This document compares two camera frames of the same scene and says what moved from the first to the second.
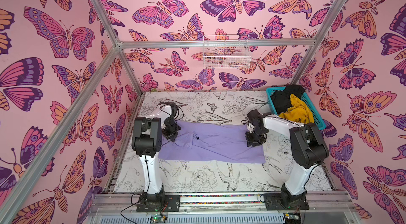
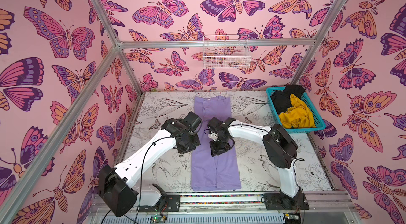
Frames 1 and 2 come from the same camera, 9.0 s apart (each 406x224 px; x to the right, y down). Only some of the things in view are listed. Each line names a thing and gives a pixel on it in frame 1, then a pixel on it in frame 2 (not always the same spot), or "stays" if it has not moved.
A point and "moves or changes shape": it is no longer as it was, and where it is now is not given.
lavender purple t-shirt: (210, 142) moves or changes shape
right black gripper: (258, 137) -> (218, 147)
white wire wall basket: (226, 57) stays
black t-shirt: (281, 99) stays
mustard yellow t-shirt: (298, 112) stays
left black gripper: (173, 136) -> (183, 150)
